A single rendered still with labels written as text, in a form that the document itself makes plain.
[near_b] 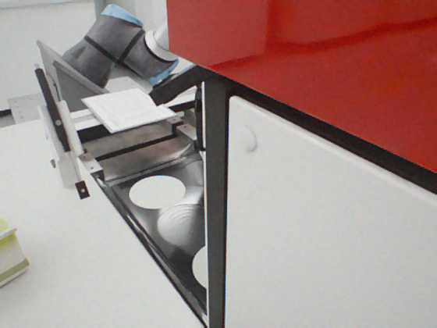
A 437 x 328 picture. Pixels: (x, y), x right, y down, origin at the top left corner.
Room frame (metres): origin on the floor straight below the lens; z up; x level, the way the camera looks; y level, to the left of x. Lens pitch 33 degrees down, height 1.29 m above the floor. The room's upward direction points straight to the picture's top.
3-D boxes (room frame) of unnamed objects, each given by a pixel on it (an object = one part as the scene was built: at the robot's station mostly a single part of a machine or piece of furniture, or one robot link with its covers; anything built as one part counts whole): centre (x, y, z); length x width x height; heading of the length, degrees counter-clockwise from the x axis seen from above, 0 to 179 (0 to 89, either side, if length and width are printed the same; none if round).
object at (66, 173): (0.46, 0.22, 1.03); 0.06 x 0.04 x 0.13; 35
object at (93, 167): (0.62, 0.26, 0.89); 0.08 x 0.03 x 0.03; 35
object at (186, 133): (0.76, 0.06, 0.89); 0.08 x 0.03 x 0.03; 35
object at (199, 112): (0.50, 0.02, 1.05); 0.05 x 0.02 x 0.09; 168
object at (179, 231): (0.51, -0.04, 0.90); 0.34 x 0.34 x 0.01; 35
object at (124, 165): (0.72, 0.12, 0.87); 0.36 x 0.08 x 0.03; 125
